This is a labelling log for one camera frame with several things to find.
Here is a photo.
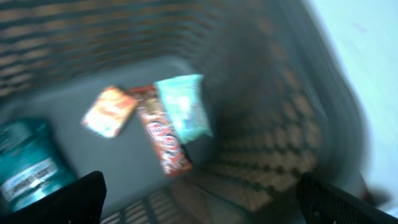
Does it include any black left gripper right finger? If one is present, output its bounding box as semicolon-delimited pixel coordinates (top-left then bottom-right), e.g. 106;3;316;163
296;172;397;224

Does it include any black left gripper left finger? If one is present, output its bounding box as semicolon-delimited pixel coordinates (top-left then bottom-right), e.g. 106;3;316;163
1;171;107;224

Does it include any blue mouthwash bottle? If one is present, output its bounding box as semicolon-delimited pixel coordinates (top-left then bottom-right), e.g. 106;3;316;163
1;118;77;214

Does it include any small orange candy box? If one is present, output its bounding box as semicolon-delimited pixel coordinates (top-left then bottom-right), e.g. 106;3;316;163
81;85;137;138

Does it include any orange Toppo snack box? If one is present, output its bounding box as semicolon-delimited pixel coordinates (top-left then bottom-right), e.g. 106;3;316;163
129;85;193;177

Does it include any teal snack packet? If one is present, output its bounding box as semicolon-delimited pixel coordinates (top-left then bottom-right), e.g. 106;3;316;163
155;74;213;144

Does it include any grey plastic shopping basket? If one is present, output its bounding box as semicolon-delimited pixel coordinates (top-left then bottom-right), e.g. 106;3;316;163
1;0;376;223

